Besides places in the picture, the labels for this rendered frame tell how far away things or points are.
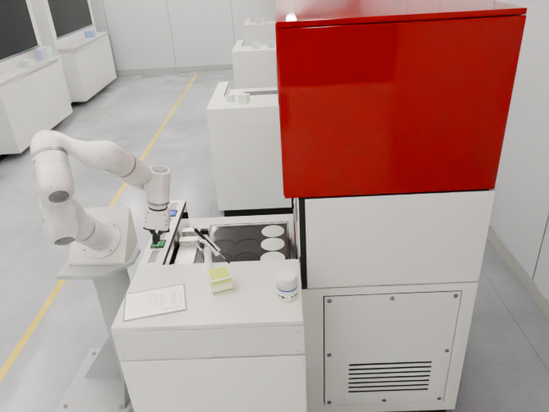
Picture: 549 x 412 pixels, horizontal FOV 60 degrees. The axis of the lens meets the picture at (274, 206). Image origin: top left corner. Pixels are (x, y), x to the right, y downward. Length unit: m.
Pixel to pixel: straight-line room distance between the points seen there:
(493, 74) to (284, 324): 1.02
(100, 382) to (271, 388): 1.33
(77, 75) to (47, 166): 6.66
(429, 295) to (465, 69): 0.88
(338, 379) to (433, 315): 0.52
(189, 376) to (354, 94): 1.09
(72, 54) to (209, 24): 2.87
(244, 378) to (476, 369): 1.49
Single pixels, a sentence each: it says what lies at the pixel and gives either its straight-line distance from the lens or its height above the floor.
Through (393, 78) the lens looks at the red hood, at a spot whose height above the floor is 1.63.
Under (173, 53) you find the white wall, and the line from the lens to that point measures 9.97.
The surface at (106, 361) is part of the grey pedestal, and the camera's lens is 2.79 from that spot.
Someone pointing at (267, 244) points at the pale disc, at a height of 0.90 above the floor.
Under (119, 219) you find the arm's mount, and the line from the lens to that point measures 2.26.
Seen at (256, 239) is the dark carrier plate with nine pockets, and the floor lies 0.90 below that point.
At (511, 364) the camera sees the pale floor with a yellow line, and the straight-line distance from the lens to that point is 2.95.
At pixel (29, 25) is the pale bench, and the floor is 1.32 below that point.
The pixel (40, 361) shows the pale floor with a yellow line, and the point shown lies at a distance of 3.16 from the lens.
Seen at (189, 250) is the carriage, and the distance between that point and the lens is 2.10.
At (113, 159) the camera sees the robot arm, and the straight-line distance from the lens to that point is 1.56.
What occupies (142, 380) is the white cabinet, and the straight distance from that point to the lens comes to 1.79.
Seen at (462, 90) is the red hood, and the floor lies 1.58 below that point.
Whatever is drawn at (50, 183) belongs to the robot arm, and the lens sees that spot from 1.53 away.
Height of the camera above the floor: 2.00
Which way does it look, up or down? 28 degrees down
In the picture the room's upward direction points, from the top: 3 degrees counter-clockwise
